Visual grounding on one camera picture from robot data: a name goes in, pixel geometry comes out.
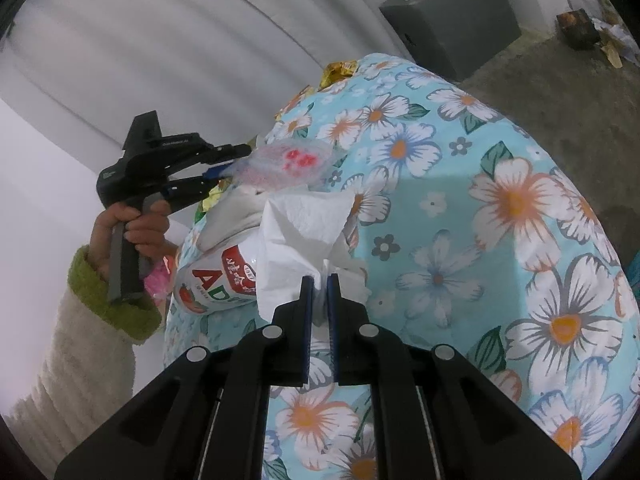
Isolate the crumpled white paper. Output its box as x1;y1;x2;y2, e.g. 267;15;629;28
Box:
590;14;637;47

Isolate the dark square box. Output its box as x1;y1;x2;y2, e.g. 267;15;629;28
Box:
556;8;600;52

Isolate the clear red-printed plastic bag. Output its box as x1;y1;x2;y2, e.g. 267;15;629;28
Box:
232;141;333;192

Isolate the grey pleated curtain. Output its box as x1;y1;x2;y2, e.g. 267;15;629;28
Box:
0;0;418;201

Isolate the grey cabinet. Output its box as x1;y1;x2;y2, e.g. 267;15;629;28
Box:
379;0;523;82

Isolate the gold foil wrapper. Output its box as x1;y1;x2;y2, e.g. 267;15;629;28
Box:
319;59;359;88
197;182;231;218

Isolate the white red-label milk pouch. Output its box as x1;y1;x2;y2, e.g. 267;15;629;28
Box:
172;240;263;317

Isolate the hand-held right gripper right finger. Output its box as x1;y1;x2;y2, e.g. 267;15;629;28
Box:
326;274;582;480

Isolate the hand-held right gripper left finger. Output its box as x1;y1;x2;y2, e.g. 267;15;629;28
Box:
54;276;314;480

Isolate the pink plastic bag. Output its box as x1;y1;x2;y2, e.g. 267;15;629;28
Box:
144;254;177;306

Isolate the floral light blue blanket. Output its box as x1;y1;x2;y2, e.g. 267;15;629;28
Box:
162;52;640;480

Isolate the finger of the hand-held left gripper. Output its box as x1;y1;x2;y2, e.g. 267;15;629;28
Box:
161;165;237;203
199;143;254;164

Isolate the white tissue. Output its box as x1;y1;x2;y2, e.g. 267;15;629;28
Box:
256;191;372;361

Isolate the person's left hand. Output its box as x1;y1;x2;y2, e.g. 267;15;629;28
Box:
89;199;172;281

